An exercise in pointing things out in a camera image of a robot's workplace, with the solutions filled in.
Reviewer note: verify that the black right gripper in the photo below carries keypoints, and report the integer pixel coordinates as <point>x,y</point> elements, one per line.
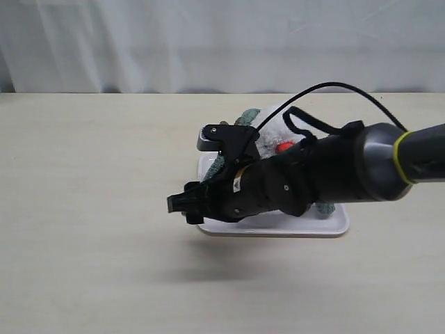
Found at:
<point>279,183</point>

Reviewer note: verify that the green fleece scarf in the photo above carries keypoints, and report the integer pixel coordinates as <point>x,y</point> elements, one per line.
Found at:
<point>323,210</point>

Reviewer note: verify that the white plastic tray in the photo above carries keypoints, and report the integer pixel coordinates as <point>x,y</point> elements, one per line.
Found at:
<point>277,224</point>

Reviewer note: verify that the white plush snowman toy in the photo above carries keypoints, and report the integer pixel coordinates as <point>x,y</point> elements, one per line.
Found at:
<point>275,136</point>

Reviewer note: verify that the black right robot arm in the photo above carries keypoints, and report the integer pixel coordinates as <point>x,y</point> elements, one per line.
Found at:
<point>359,163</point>

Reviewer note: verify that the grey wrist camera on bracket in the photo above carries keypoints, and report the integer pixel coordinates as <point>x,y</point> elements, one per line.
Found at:
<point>233,142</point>

